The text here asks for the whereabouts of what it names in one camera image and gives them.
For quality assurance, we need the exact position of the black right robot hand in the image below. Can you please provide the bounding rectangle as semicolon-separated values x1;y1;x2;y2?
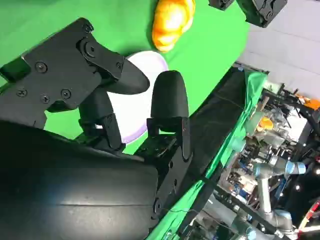
0;17;206;240

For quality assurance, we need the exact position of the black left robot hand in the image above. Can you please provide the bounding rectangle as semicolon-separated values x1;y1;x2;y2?
208;0;288;28

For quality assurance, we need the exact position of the orange item in clear bag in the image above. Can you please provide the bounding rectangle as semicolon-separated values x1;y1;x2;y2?
258;116;274;132

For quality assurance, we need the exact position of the lilac plate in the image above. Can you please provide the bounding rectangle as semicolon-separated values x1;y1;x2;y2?
106;50;169;145

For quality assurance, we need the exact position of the orange and white toy bread roll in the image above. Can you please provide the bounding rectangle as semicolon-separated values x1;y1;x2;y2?
151;0;196;53

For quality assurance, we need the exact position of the green table cloth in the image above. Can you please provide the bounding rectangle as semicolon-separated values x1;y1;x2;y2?
0;0;252;157

